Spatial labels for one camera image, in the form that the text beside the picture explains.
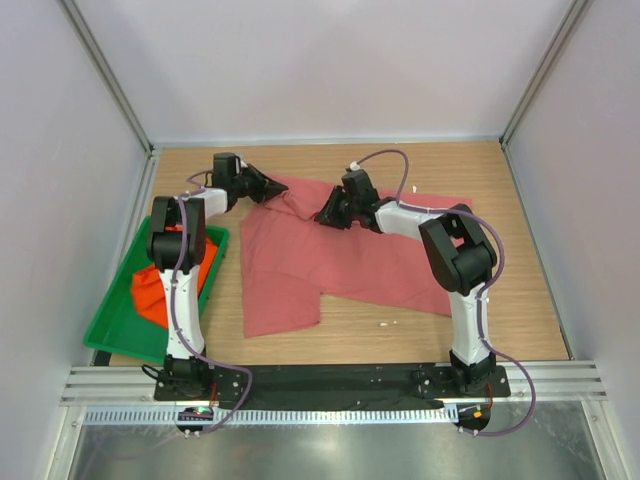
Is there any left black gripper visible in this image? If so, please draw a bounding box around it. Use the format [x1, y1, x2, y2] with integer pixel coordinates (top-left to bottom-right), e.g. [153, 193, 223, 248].
[231, 164, 288, 205]

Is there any pink t shirt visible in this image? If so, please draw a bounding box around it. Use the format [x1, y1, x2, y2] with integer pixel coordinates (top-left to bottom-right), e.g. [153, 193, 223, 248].
[240, 176, 451, 337]

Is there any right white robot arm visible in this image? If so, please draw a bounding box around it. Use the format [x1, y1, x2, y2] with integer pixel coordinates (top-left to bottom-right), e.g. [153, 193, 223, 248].
[314, 186, 498, 396]

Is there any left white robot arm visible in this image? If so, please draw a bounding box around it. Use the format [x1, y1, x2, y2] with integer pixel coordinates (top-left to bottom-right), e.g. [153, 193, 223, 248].
[143, 153, 288, 401]

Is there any orange t shirt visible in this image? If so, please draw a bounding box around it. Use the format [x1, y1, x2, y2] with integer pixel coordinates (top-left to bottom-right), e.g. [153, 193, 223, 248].
[131, 238, 219, 329]

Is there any green plastic tray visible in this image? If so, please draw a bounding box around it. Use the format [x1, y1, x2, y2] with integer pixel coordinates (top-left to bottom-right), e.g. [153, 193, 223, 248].
[82, 215, 231, 363]

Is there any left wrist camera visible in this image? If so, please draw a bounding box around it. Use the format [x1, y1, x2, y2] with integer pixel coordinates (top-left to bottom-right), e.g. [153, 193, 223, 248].
[211, 152, 244, 190]

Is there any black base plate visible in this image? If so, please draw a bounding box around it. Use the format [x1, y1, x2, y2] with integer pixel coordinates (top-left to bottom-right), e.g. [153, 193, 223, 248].
[142, 363, 511, 412]

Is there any slotted white cable duct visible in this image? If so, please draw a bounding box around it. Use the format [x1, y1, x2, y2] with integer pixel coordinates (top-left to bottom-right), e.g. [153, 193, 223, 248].
[84, 405, 458, 427]

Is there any aluminium rail profile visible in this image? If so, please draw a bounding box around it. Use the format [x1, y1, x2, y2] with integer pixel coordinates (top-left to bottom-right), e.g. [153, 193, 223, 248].
[61, 360, 607, 405]

